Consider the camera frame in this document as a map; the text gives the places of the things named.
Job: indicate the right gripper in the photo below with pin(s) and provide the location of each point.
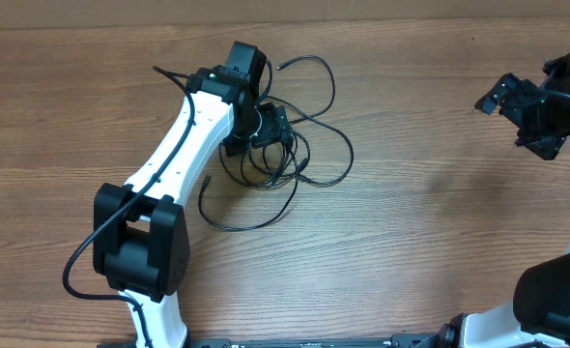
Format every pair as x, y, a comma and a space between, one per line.
549, 145

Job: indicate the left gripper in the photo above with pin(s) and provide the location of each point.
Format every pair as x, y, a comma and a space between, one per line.
276, 127

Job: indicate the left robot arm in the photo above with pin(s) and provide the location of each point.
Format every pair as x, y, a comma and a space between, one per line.
141, 244

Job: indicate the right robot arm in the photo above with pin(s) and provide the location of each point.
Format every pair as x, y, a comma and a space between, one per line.
538, 313

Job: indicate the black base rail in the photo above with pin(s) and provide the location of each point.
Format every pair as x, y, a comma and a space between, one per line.
398, 340

